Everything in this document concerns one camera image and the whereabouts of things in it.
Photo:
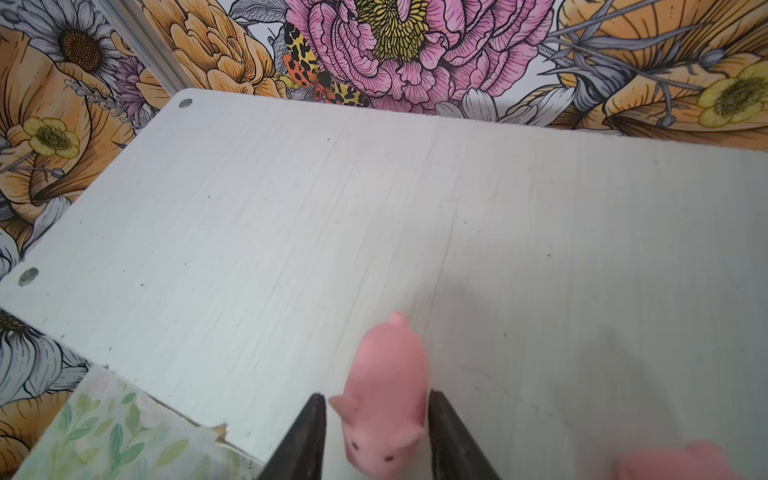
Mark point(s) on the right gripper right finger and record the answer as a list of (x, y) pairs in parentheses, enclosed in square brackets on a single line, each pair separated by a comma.
[(455, 455)]

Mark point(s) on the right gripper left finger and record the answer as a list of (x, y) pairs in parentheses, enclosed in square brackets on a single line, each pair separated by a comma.
[(299, 456)]

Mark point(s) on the pink pig toy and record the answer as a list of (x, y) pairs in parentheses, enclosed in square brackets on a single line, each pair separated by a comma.
[(701, 459), (383, 406)]

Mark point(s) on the pink pig toy front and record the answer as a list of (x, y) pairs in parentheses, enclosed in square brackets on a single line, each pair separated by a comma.
[(701, 459)]

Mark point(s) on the white two-tier shelf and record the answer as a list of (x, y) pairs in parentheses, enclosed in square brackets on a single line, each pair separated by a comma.
[(581, 295)]

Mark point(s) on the left aluminium corner post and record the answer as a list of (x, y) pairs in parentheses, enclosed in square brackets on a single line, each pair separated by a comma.
[(128, 19)]

